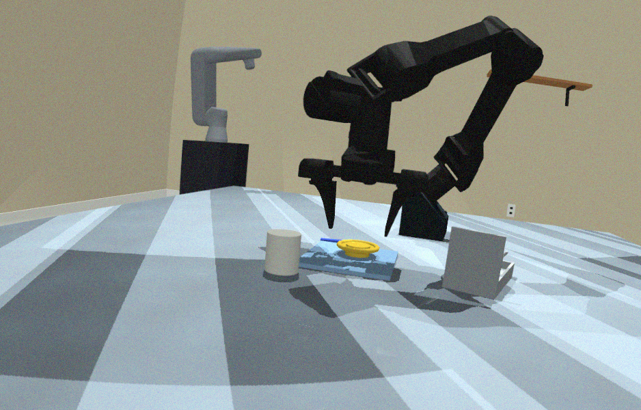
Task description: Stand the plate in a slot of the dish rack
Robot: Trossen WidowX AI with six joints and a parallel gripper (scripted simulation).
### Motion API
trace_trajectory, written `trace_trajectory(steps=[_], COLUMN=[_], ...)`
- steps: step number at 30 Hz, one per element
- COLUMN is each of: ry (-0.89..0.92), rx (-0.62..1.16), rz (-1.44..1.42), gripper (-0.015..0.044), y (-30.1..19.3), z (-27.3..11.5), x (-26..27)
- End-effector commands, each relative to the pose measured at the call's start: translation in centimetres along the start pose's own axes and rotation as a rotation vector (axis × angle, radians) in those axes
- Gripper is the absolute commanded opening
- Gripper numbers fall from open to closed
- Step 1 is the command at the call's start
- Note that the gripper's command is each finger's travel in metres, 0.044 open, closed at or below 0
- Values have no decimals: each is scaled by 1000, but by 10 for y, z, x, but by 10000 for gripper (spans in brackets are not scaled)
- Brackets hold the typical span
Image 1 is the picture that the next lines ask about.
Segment golden yellow plate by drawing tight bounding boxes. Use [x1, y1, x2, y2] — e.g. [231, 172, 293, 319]
[336, 240, 379, 258]

